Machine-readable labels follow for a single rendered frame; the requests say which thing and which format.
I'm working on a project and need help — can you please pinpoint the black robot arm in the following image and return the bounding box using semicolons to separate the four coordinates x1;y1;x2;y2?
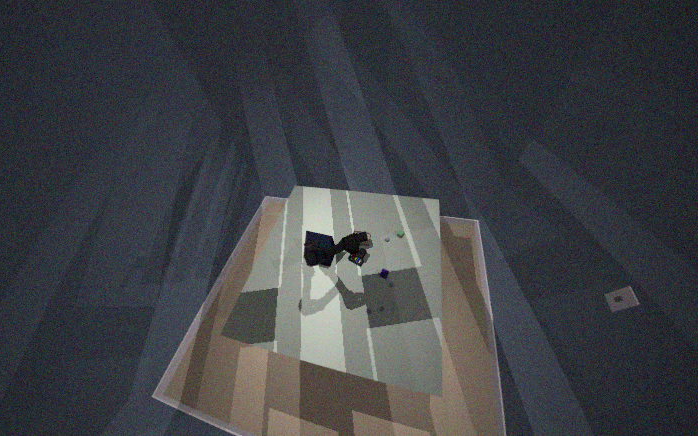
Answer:
303;231;368;267

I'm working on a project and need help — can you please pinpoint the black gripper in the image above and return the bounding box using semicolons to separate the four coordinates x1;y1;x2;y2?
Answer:
345;247;367;259

